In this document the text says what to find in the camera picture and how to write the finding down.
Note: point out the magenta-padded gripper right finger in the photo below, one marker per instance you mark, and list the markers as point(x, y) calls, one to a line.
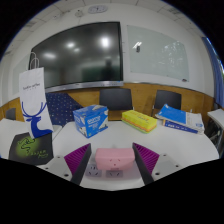
point(146, 158)

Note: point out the white power strip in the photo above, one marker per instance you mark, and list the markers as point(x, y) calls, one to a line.
point(95, 172)

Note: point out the round white wall sensor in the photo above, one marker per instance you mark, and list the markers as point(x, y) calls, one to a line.
point(79, 13)

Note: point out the round white wall clock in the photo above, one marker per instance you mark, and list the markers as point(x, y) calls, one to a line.
point(97, 9)

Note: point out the navy dotted armchair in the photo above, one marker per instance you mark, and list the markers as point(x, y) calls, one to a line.
point(61, 106)

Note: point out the navy blue book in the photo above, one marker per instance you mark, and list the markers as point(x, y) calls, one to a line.
point(180, 127)

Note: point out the blue tissue box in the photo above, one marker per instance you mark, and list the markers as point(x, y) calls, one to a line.
point(90, 121)

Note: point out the blue and white book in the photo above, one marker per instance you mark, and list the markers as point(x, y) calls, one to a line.
point(173, 115)

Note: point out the black whiteboard eraser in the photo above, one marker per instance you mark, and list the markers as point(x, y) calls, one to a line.
point(137, 49)

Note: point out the yellow and orange box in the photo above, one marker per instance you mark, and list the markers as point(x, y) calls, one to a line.
point(139, 120)

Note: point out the large black display screen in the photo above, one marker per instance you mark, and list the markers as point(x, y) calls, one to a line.
point(80, 56)

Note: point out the white paper bag blue deer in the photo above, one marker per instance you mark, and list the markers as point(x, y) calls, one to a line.
point(33, 100)

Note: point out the blue curtain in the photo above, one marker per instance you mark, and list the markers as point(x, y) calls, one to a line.
point(216, 73)

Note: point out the white side desk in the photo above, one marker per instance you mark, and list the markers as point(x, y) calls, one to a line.
point(217, 117)

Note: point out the black mouse pad green print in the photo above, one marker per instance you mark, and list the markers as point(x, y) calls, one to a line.
point(30, 150)

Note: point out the black office chair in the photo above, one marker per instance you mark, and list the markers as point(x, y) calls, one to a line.
point(116, 98)
point(10, 114)
point(167, 99)

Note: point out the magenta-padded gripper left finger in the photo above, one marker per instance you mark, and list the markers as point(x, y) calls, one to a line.
point(76, 159)

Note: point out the wide glass whiteboard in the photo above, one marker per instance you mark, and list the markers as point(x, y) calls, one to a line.
point(160, 53)

